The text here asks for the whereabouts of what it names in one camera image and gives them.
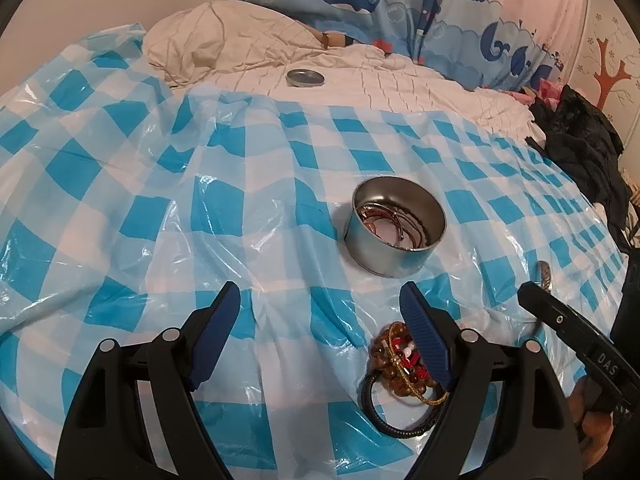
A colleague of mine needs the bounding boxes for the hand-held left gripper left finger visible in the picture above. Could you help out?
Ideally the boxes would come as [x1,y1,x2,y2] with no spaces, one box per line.
[54,281,242,480]

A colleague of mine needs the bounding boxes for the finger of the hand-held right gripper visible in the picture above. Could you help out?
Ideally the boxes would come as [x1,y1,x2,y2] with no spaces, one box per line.
[518,282,616,356]

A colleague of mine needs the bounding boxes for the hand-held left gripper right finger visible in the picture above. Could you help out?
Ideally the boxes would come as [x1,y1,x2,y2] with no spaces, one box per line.
[399,281,583,480]

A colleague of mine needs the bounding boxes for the red cord bracelet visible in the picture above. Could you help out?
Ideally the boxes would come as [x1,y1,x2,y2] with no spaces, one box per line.
[392,340,427,377]

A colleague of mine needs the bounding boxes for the brown bead bracelet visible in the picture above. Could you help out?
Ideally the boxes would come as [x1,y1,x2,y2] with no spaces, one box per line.
[370,321,451,403]

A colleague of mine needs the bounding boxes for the gold chain bracelet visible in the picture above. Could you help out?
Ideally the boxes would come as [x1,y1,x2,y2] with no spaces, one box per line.
[380,340,449,407]

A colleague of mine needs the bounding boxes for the round metal tin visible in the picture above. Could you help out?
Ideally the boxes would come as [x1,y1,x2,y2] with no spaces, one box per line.
[344,176,447,277]

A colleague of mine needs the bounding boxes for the black braided bracelet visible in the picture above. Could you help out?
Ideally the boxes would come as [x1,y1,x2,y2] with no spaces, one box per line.
[361,370,443,436]

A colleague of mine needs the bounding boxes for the person's right hand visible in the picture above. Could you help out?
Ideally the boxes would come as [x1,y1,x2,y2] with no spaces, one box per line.
[570,382,613,480]

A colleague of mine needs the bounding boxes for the blue checked plastic sheet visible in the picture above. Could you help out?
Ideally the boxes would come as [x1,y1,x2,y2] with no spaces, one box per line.
[0,22,631,480]

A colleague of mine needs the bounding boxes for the black jacket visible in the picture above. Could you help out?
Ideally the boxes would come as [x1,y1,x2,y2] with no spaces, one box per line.
[530,84,640,251]

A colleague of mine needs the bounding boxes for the pink cloth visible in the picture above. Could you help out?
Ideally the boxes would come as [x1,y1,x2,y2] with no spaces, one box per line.
[505,80,561,106]

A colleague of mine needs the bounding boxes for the round metal tin lid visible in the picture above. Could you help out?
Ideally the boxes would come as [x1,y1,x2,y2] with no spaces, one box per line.
[287,68,325,90]

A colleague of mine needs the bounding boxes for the white striped quilt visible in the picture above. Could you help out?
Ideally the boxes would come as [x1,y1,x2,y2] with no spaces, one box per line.
[142,1,536,141]

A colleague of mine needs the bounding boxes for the whale print curtain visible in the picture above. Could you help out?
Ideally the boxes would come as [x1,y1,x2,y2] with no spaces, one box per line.
[240,0,596,93]

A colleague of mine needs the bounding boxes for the tan strap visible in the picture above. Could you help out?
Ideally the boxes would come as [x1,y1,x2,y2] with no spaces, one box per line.
[317,31,351,51]

